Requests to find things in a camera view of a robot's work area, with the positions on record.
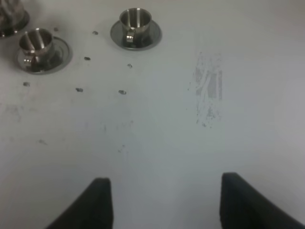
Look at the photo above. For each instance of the steel teapot saucer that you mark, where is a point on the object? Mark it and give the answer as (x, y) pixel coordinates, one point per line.
(13, 30)

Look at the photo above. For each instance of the far steel teacup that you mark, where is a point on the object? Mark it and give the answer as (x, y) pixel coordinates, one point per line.
(136, 21)

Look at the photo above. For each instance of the near steel cup saucer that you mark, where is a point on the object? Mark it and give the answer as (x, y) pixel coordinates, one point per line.
(61, 58)

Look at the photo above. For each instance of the steel teacup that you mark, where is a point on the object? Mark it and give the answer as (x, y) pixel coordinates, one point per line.
(136, 21)
(37, 46)

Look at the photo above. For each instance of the near steel teacup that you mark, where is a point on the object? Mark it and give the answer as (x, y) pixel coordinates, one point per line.
(37, 46)

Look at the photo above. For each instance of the steel cup saucer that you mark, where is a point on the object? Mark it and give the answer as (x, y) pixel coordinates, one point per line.
(61, 58)
(140, 42)

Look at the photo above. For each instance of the far steel cup saucer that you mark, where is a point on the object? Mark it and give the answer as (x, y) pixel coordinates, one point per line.
(140, 42)

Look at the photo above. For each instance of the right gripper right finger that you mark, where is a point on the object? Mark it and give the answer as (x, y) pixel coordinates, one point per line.
(243, 207)

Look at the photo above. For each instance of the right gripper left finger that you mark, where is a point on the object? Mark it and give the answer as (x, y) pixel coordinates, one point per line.
(93, 209)

